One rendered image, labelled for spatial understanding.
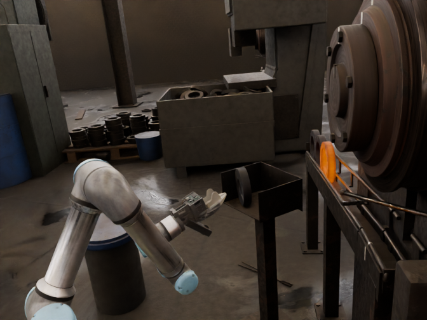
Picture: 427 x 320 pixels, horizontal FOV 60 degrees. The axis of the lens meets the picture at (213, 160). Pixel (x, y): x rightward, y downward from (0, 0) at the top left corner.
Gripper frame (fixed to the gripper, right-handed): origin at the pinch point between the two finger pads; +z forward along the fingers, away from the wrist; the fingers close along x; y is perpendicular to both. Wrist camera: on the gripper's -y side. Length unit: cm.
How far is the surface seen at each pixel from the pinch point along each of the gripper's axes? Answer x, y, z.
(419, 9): -69, 55, 20
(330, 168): -4, -16, 47
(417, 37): -70, 51, 17
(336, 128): -47, 29, 17
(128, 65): 626, -38, 154
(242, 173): 4.2, 1.3, 12.4
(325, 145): 2, -9, 53
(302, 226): 58, -93, 64
